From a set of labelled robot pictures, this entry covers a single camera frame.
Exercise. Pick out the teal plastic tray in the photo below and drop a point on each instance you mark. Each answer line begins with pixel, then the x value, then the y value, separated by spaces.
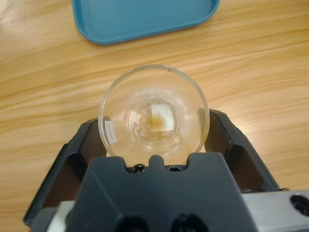
pixel 144 19

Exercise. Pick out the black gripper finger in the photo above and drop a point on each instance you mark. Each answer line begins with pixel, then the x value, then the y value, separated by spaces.
pixel 67 169
pixel 248 166

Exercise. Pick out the clear drinking glass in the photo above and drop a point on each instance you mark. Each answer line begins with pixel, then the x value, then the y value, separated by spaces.
pixel 154 108

